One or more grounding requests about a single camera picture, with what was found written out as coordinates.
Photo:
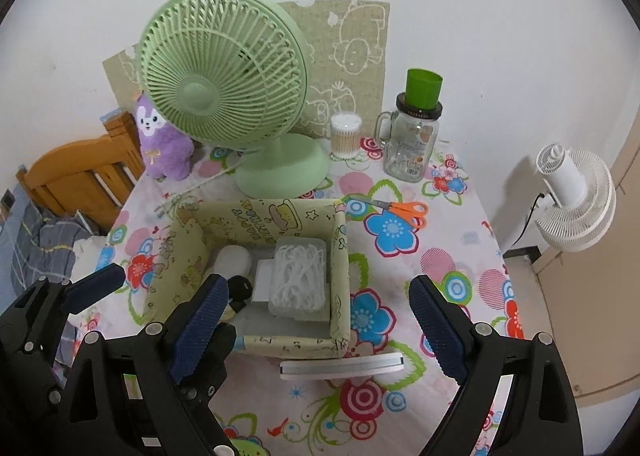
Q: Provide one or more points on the beige door panel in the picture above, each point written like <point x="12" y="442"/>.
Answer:
<point x="600" y="311"/>

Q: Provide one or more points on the green desk fan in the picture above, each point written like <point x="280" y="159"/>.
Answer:
<point x="200" y="91"/>

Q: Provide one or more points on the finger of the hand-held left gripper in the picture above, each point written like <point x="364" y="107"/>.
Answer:
<point x="95" y="285"/>
<point x="220" y="343"/>

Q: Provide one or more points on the printed fabric storage box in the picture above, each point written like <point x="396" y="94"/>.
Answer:
<point x="260" y="218"/>

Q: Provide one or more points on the white small box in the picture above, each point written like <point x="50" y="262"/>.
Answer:
<point x="264" y="281"/>

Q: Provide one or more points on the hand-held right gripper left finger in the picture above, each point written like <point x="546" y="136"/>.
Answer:
<point x="197" y="331"/>

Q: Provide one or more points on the white clip fan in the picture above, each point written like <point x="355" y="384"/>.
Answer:
<point x="565" y="186"/>

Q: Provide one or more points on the pale round pad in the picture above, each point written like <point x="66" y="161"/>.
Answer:
<point x="232" y="261"/>

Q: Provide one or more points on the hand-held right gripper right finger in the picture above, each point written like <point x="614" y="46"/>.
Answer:
<point x="440" y="331"/>

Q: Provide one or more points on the black round object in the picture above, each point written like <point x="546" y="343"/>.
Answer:
<point x="240" y="288"/>

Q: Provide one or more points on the green plastic cup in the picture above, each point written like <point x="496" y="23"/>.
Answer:
<point x="424" y="89"/>

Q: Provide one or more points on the grey plaid blanket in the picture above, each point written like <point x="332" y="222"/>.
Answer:
<point x="45" y="236"/>

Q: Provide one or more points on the white flat tablet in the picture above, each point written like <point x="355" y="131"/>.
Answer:
<point x="340" y="366"/>

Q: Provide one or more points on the glass mug jar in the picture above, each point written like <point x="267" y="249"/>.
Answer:
<point x="407" y="151"/>

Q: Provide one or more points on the cotton swab container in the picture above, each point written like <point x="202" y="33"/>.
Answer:
<point x="346" y="136"/>

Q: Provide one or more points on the beige printed wall cloth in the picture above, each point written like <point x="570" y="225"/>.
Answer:
<point x="360" y="61"/>

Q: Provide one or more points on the black adapter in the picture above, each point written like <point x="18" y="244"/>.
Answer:
<point x="520" y="252"/>

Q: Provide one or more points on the purple plush bunny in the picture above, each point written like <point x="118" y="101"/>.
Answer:
<point x="165" y="146"/>

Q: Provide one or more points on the wooden chair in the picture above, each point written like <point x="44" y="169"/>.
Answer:
<point x="75" y="171"/>

